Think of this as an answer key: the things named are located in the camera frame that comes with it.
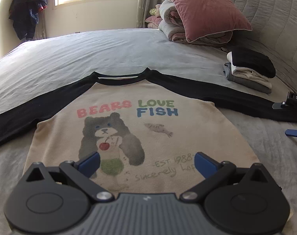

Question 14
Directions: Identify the folded black garment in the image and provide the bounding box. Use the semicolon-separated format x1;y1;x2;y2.
230;47;276;78

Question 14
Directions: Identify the beige shirt with black sleeves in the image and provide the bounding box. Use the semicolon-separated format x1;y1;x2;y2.
0;68;297;201

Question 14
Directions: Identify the grey quilted headboard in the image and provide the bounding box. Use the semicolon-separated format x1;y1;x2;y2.
218;0;297;98

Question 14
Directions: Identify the pink pillow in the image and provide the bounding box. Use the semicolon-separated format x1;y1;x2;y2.
161;0;252;43

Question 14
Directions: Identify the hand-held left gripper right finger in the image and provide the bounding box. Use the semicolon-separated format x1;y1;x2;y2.
180;152;274;202

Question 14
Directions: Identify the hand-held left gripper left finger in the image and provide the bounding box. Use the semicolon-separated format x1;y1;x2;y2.
22;151;116;202

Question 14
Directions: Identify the folded cream garment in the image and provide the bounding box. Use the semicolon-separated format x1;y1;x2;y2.
227;51;272;89

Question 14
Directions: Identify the grey bed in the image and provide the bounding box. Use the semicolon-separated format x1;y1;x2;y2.
0;27;297;235

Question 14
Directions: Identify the hanging navy jacket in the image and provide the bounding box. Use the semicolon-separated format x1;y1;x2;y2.
9;0;48;40

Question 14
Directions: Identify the grey curtain behind jacket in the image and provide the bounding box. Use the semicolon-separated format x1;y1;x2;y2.
34;12;47;40

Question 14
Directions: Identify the folded grey garment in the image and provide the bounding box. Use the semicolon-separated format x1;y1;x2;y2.
223;62;272;94

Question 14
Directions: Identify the folded grey pink quilt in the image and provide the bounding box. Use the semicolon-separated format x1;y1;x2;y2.
158;0;233;46

